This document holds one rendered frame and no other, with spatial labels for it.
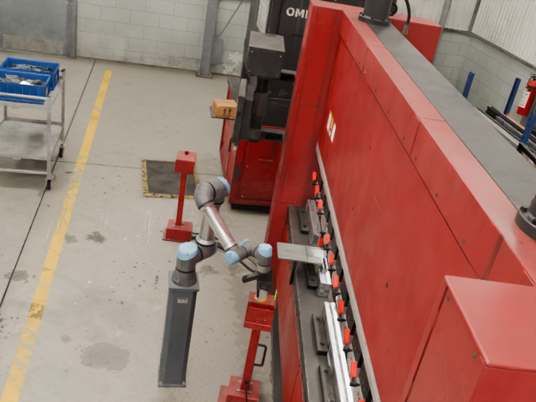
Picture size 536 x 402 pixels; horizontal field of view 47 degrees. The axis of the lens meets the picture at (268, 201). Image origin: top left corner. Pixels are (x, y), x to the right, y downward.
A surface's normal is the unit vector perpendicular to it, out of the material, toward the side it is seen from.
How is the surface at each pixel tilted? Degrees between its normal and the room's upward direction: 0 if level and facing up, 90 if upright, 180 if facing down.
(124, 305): 0
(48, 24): 90
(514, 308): 0
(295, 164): 90
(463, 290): 0
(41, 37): 90
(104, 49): 90
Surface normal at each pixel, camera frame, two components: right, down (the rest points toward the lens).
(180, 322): 0.14, 0.48
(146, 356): 0.16, -0.88
